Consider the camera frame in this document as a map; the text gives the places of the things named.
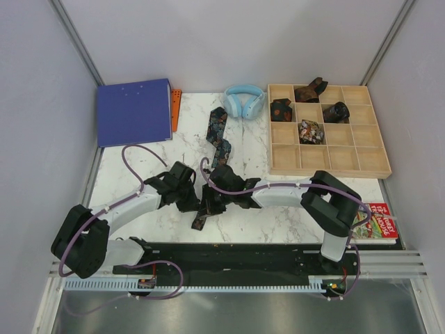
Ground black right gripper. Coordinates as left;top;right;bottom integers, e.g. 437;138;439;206
197;183;234;218

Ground navy floral necktie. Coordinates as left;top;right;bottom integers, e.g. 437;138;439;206
191;107;232;230

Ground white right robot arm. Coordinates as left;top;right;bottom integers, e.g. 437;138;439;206
201;165;366;274

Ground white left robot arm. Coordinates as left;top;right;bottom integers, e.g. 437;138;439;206
51;161;200;278

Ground light blue headphones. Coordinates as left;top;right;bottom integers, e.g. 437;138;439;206
223;84;266;120

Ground orange perforated plastic piece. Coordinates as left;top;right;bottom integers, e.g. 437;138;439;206
171;89;182;132

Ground dark orange-dotted rolled tie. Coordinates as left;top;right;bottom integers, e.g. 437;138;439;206
270;98;293;122

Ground red white patterned rolled tie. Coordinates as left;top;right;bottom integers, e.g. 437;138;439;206
298;120;324;145

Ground wooden compartment tray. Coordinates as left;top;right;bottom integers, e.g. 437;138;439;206
268;83;391;179

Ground brown patterned rolled tie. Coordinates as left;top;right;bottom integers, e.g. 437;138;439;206
294;77;328;103

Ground black glossy rolled tie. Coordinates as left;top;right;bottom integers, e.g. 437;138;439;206
323;102;350;123

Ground red children's book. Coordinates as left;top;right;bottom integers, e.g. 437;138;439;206
350;202;398;245

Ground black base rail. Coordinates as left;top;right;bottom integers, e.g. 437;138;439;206
111;243;362;288

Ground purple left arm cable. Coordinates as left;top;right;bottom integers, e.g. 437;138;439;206
57;145;185;316

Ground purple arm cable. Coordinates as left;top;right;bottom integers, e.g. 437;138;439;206
200;158;362;303
57;145;185;316

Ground blue ring binder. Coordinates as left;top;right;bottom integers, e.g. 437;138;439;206
96;79;172;148

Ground white cable duct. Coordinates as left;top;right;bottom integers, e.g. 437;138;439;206
63;275;343;293

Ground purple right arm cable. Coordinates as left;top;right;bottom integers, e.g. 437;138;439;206
200;158;362;303

